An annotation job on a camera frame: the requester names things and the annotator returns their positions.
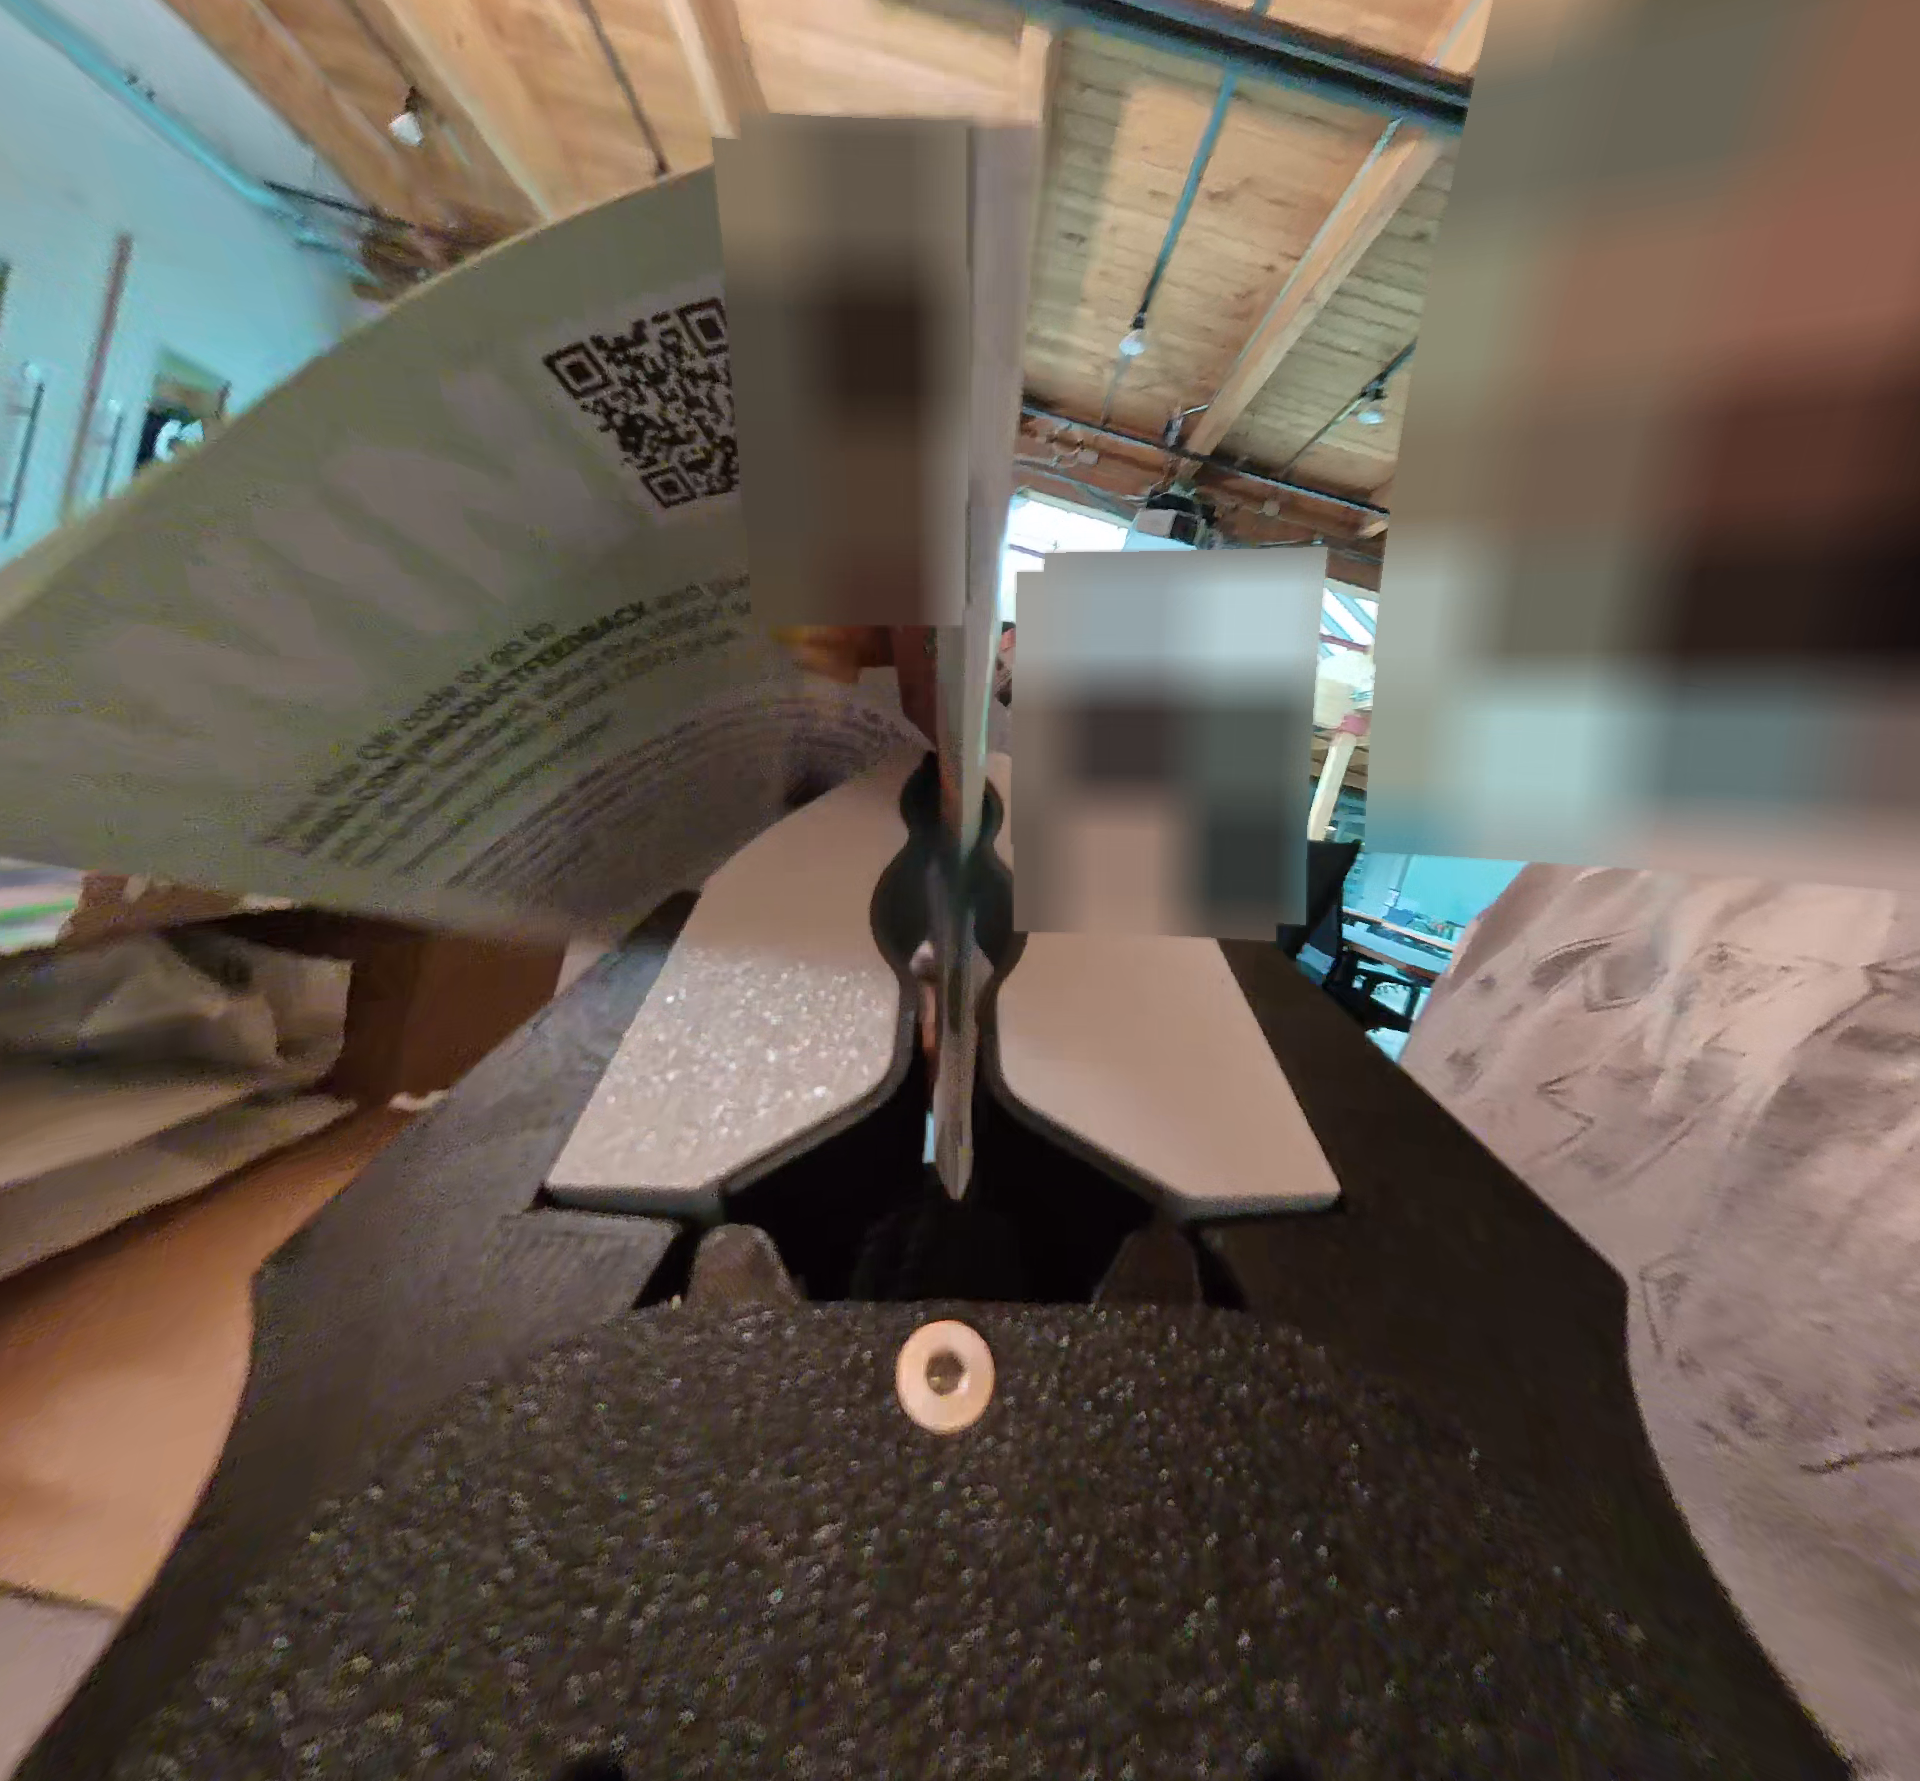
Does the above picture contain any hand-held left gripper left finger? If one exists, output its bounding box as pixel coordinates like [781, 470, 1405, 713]
[545, 761, 930, 1307]

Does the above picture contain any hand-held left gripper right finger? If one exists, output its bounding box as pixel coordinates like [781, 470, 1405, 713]
[982, 934, 1341, 1307]

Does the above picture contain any pale printed instruction booklet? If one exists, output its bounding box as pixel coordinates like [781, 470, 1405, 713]
[0, 117, 1045, 1199]

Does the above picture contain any large printed paper bag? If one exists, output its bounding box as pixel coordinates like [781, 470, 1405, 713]
[0, 1052, 362, 1280]

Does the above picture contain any white paper bag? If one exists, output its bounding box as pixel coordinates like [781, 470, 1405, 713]
[0, 916, 324, 1068]

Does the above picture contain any green toy set box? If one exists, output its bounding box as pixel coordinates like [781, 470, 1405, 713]
[0, 872, 601, 1618]

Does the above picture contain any black office chair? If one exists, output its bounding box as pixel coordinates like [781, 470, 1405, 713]
[1275, 843, 1448, 1040]

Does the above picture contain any person's grey printed sweater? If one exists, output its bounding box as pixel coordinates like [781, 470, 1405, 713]
[1402, 863, 1920, 1781]

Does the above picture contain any narrow wall frame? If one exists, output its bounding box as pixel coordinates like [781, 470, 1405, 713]
[141, 349, 233, 479]

